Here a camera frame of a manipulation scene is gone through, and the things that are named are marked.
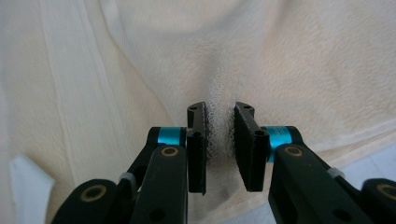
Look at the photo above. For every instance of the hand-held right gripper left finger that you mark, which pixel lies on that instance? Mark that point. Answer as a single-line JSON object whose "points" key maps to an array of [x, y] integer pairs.
{"points": [[196, 155]]}

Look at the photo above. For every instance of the cream terry towel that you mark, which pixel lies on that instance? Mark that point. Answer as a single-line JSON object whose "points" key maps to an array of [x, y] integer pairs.
{"points": [[218, 56]]}

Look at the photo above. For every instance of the white foam grid mat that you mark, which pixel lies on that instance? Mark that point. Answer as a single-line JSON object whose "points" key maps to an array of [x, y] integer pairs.
{"points": [[373, 165]]}

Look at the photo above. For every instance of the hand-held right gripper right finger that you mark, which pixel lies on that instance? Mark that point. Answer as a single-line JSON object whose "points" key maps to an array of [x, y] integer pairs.
{"points": [[250, 155]]}

